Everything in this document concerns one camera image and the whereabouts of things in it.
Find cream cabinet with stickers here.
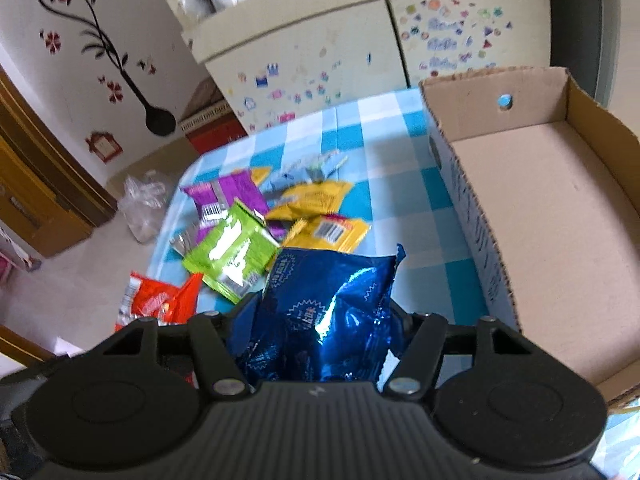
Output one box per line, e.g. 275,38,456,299
142,0,553,136

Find purple snack packet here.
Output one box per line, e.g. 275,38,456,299
180,170,286,243

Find cardboard box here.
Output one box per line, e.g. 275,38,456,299
419,66,640,408

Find blue checked tablecloth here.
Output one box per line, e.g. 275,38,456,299
147,87,493,341

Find red house socket sticker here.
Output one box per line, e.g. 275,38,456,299
84,130,123,163

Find white and blue snack packet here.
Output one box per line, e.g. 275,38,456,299
260,152,348,193

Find flower vase wall sticker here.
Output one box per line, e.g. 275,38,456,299
34,0,178,137

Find clear plastic bag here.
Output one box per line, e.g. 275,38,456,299
117,170,168,245

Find silver foil snack packet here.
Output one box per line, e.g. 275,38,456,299
169,225,211,257

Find blue foil snack packet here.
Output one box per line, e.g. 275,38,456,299
232,244,407,383

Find yellow snack packet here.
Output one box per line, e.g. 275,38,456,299
265,180,355,222
282,215,372,253

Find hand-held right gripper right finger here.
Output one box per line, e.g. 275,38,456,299
380,301,532,402

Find wooden door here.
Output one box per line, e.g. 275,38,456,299
0,67,118,258

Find brown and red carton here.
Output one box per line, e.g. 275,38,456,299
179,77,248,156

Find red snack packet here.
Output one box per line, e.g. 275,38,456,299
114,271,203,333

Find green snack packet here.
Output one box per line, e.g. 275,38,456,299
182,199,281,305

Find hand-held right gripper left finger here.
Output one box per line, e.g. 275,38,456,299
100,294,261,401

